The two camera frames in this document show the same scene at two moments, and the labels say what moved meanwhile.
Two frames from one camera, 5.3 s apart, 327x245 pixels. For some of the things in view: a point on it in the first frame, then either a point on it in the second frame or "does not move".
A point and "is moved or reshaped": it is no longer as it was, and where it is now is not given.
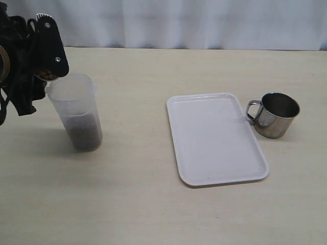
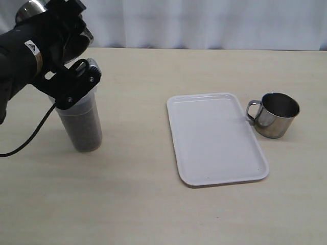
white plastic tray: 215,143 does not move
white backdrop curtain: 240,24 does not move
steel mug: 275,115 does not move
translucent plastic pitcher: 75,96 does not move
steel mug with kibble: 46,75 is moved or reshaped
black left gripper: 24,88 -> 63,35
